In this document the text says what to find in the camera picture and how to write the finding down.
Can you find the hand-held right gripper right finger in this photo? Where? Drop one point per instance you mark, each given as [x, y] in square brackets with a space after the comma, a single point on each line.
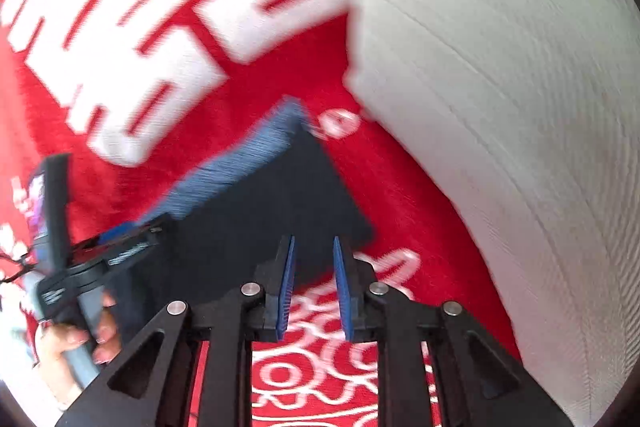
[345, 292]

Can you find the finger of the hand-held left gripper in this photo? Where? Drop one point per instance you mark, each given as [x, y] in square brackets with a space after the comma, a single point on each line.
[122, 233]
[131, 252]

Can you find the white pillow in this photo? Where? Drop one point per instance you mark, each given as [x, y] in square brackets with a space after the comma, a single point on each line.
[500, 57]

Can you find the red printed blanket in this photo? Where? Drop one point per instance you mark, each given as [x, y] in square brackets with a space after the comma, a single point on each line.
[235, 107]

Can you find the black pants with patterned waistband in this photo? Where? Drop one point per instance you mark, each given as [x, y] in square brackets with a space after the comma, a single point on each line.
[280, 207]

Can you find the person's left hand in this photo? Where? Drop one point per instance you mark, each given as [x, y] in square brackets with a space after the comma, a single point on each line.
[60, 352]

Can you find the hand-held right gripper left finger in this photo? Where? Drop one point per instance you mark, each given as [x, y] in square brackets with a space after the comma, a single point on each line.
[286, 287]

